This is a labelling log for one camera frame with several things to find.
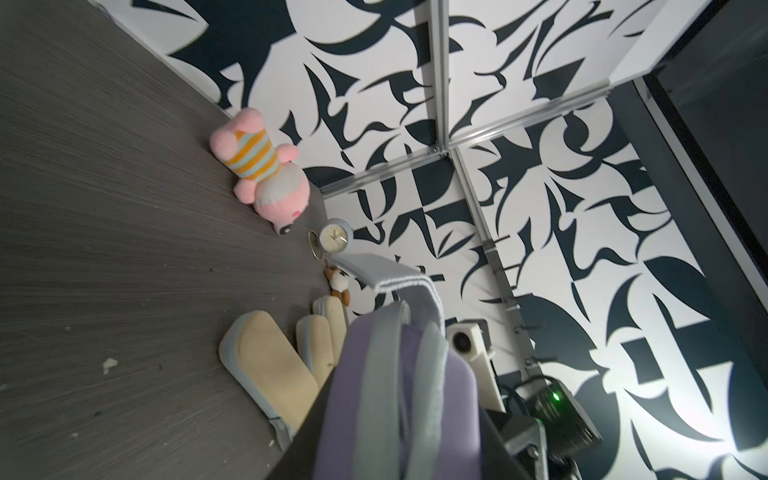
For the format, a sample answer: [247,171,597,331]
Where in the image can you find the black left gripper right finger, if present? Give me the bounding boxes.
[479,408,530,480]

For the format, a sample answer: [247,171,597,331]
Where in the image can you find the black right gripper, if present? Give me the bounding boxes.
[500,375,603,479]

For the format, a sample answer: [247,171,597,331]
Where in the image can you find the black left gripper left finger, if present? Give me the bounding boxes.
[266,374,334,480]

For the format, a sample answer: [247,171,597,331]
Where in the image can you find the brown white plush toy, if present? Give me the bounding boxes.
[324,266,351,307]

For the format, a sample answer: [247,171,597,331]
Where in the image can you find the blue alarm clock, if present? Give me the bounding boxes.
[308,218,354,261]

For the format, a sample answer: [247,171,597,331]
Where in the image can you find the pink plush toy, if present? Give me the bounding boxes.
[209,108,310,235]

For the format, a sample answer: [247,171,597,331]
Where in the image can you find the wall hook rack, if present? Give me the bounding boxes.
[481,239,543,380]

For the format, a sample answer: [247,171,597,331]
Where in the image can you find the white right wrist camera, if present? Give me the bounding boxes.
[446,322,506,413]

